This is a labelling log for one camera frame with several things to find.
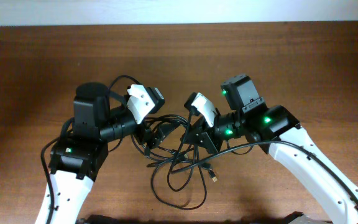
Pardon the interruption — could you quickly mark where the thin black USB cable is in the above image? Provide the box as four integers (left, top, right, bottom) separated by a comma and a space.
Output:
150, 146, 219, 211

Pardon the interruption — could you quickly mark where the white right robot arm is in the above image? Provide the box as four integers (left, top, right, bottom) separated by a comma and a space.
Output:
184, 74, 358, 223

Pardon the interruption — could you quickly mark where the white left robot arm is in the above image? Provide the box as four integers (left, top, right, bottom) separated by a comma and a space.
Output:
36, 82, 165, 223

